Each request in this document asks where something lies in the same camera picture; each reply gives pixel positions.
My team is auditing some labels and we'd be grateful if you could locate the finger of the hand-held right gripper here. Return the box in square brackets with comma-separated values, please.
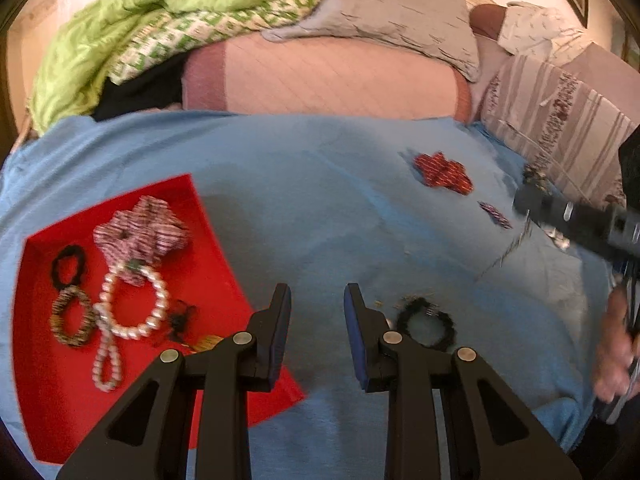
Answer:
[513, 182, 626, 261]

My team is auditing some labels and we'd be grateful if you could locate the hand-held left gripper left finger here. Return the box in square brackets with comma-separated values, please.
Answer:
[55, 282, 293, 480]

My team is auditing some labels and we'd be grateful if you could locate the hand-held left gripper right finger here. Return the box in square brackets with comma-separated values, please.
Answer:
[342, 282, 583, 480]

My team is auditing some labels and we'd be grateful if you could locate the thin silver chain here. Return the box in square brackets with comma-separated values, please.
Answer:
[475, 217, 533, 281]

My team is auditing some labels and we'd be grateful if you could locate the black ribbed hair tie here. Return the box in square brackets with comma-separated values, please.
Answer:
[395, 296, 457, 351]

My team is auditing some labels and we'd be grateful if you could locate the red cardboard box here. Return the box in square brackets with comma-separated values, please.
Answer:
[10, 174, 306, 463]

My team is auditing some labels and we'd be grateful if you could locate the large pearl bracelet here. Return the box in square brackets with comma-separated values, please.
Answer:
[97, 265, 170, 340]

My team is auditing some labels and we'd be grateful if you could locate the red plaid scrunchie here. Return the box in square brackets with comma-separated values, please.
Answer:
[93, 195, 192, 267]

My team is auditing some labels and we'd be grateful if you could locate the black braided hair tie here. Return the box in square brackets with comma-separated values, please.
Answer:
[52, 244, 90, 291]

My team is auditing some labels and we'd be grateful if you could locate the leopard print scrunchie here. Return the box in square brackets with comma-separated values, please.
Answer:
[48, 285, 101, 348]

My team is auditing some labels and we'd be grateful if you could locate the person's right hand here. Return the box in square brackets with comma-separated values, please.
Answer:
[590, 285, 640, 403]

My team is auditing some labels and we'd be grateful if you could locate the dark hair claw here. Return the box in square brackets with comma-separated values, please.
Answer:
[521, 162, 551, 191]

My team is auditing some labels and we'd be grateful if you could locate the purple hair clip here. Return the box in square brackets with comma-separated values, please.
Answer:
[477, 201, 514, 230]

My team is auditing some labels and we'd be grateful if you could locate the striped floral pillow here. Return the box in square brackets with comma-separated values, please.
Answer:
[480, 55, 640, 206]

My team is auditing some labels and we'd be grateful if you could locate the red dotted scrunchie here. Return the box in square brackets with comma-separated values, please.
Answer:
[412, 151, 473, 193]

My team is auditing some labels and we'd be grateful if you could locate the white patterned pillow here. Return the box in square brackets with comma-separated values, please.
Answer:
[497, 2, 598, 56]

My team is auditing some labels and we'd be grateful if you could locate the brown pillow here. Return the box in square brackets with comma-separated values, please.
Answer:
[469, 4, 511, 38]

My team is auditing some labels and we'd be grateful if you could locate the grey pillow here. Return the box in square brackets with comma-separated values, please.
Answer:
[261, 0, 481, 82]

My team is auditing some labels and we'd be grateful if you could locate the pink bedsheet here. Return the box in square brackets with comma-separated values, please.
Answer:
[181, 30, 473, 123]

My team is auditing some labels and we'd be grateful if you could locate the black cloth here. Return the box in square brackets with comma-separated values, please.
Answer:
[92, 52, 193, 121]

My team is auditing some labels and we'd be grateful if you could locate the green patterned quilt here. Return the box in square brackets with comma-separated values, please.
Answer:
[30, 0, 337, 128]

